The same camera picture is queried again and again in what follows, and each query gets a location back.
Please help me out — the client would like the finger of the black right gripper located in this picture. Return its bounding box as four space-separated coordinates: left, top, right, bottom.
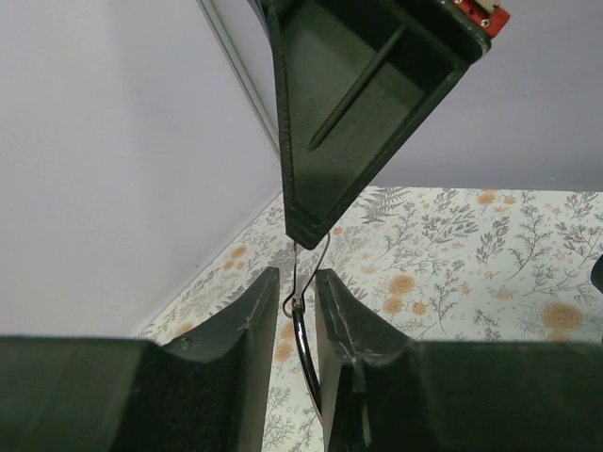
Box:
263 1 491 250

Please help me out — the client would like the large silver keyring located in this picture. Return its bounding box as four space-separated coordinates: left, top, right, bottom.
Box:
282 233 331 424

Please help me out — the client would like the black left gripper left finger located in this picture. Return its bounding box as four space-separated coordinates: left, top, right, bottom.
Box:
1 267 280 451

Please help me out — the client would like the floral table mat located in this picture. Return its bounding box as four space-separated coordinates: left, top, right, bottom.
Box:
136 186 603 452

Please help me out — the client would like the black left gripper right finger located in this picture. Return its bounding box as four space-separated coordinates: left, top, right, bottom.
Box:
315 269 602 451

